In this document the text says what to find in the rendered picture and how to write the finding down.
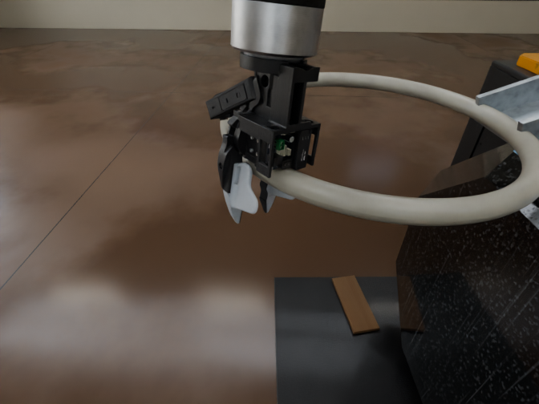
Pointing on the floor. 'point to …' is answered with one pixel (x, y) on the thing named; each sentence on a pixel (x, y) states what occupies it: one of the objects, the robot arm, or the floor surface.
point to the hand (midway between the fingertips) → (249, 206)
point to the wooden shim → (354, 305)
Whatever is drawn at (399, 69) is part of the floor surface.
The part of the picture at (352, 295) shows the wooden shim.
